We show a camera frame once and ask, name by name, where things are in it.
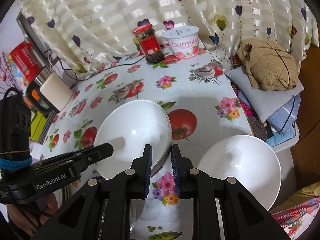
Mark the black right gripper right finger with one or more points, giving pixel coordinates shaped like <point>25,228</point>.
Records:
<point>192,183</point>

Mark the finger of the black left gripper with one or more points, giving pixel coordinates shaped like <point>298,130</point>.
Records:
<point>82,154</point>

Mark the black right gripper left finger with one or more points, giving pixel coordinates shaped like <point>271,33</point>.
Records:
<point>130,184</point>

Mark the white bowl blue stripe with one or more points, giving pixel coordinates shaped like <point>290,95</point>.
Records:
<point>128,129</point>

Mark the stainless steel bowl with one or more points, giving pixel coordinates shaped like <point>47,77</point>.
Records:
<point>133,215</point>

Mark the person left hand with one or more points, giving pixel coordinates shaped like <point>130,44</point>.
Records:
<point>25,221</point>

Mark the chevron pattern tray box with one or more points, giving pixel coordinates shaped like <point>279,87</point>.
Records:
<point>50,117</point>

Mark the lime green box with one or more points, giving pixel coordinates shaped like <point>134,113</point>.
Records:
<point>36,126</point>

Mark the white electric kettle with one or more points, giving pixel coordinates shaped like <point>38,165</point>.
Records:
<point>47,92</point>

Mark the floral vinyl tablecloth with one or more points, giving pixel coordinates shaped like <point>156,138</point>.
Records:
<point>186,102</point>

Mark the folded grey cloth stack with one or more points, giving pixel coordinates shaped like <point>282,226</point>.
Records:
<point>276,112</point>

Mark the red printed box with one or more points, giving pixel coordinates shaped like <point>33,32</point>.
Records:
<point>25,61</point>

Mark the tan knitted cloth bundle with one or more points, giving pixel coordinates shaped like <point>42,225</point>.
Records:
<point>268,65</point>

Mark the white yogurt tub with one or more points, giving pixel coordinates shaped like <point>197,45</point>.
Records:
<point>183,41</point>

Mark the red lid sauce jar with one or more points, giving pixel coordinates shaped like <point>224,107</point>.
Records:
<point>145,35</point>

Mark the heart pattern curtain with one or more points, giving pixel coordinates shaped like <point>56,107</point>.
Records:
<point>87,34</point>

